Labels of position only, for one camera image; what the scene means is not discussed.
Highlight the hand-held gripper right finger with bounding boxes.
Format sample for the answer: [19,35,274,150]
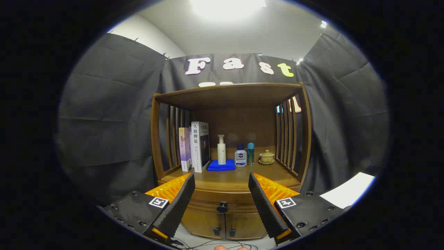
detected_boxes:
[248,172,351,245]

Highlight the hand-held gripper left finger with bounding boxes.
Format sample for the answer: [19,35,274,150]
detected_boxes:
[99,173,196,243]

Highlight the brown wooden drawer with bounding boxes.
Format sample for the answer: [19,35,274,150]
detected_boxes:
[187,187,259,214]

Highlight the wooden cabinet door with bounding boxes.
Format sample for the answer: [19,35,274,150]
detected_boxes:
[180,208,226,239]
[225,212,267,240]

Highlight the wooden countertop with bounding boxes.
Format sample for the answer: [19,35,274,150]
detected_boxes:
[160,161,301,192]

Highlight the brown wooden cabinet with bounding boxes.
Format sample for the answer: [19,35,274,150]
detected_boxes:
[151,82,312,241]

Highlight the blue folded cloth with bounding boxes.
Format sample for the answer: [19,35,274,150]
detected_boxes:
[207,159,236,172]

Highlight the white bottle blue cap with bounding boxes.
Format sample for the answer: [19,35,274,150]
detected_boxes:
[234,144,247,167]

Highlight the purple book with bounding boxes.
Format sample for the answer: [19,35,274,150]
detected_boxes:
[179,127,192,172]

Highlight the white book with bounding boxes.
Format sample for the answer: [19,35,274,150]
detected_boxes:
[191,121,211,173]

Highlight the white pump bottle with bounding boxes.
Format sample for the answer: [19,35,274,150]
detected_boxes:
[217,135,227,165]

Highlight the white panel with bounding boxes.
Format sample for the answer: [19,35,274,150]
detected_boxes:
[319,172,376,209]

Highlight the black backdrop cloth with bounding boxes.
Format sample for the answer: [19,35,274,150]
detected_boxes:
[57,26,391,209]

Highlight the black cables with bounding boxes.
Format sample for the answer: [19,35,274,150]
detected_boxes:
[172,238,259,250]

